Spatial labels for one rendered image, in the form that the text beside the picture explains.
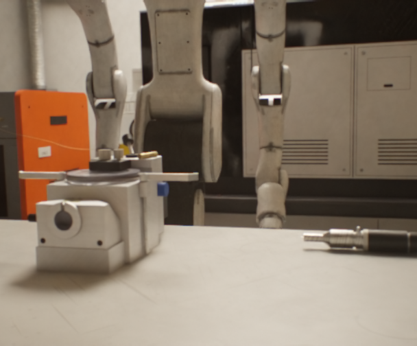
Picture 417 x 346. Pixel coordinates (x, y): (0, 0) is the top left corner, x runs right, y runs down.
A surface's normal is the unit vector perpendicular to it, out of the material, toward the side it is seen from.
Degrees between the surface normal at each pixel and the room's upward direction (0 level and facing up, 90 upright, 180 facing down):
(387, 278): 0
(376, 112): 90
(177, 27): 96
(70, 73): 90
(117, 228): 90
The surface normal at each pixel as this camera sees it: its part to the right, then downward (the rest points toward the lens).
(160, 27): -0.12, 0.22
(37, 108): 0.96, 0.01
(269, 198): -0.13, -0.57
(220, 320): -0.02, -0.99
